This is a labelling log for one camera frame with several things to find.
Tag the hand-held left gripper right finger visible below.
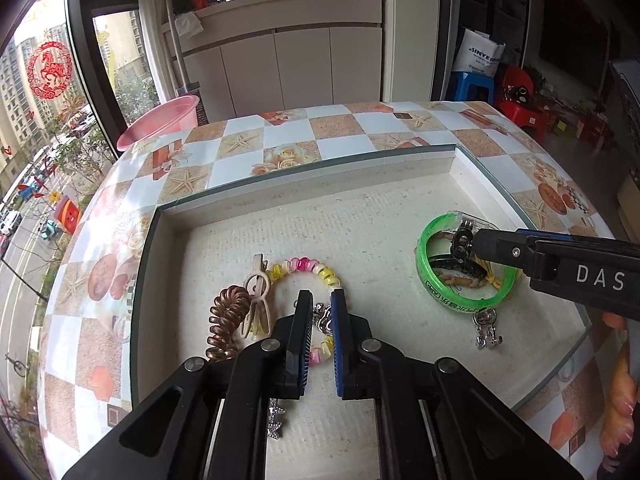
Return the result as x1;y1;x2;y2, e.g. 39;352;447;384
330;288;583;480

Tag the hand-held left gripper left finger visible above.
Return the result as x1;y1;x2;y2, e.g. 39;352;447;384
62;289;314;480

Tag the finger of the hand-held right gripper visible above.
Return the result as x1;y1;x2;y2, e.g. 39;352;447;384
515;228;617;242
471;228;538;286

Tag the silver star hair clip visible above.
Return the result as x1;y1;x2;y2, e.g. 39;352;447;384
267;301;336;441

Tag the black claw hair clip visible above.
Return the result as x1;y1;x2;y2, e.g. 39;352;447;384
430;227;488;281

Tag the beige hair clip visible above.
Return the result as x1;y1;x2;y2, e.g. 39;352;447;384
241;254;275;337

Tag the green translucent bracelet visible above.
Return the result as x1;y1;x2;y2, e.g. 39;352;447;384
416;212;521;313

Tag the brown spiral hair tie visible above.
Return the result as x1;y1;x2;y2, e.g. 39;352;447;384
206;285;253;363

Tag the shallow white tray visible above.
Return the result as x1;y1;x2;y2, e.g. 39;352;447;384
129;144;593;480

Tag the person's right hand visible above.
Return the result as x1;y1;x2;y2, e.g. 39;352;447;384
599;310;640;461

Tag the red plastic stool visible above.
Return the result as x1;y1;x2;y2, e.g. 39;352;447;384
495;65;551;141

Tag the blue plastic stool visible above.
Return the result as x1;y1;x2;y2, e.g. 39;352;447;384
445;71;496;103

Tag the white shopping bag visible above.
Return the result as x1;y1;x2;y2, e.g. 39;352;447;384
452;27;507;78

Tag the checkered printed tablecloth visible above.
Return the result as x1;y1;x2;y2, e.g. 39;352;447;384
37;100;618;480

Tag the pink plastic basin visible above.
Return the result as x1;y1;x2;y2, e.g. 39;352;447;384
116;95;200;152

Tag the white cabinet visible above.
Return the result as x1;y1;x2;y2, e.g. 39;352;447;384
172;0;388;123

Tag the grey mop pole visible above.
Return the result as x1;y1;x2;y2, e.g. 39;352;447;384
165;0;201;98

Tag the white rag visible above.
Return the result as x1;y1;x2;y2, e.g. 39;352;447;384
175;10;203;36

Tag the red horse window decal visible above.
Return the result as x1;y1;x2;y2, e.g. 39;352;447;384
26;42;75;100

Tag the brown braided bracelet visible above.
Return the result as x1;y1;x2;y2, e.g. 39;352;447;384
432;267;488;291

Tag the pink yellow beaded bracelet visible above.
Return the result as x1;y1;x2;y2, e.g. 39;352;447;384
267;256;341;366

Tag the dark wall screen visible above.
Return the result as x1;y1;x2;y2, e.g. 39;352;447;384
537;10;611;96

